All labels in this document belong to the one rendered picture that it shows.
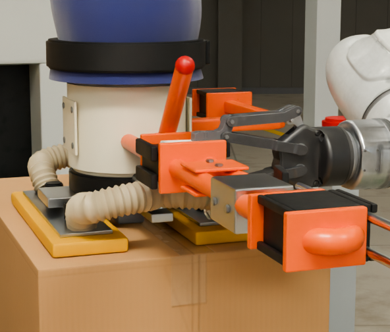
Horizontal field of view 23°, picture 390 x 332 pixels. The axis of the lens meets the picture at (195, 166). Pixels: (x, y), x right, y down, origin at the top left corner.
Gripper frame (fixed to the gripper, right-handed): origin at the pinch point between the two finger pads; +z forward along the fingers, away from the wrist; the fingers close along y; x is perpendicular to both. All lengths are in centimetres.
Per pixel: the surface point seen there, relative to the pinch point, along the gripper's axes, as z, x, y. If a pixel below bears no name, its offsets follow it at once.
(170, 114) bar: 1.1, 4.3, -5.4
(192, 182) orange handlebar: 3.6, -10.7, 0.0
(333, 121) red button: -49, 56, 4
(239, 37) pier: -427, 1011, 35
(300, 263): 3.9, -37.6, 1.6
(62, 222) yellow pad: 11.6, 18.6, 10.6
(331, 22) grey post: -167, 281, -7
